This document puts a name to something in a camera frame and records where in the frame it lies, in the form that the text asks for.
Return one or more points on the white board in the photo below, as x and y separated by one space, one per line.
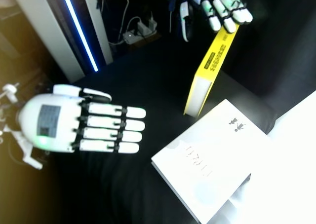
284 172

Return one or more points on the black table cloth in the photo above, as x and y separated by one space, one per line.
148 73

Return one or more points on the white book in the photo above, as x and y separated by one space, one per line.
205 155

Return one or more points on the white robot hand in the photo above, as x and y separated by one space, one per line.
218 9
49 120

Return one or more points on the white column with blue light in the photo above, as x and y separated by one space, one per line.
44 19

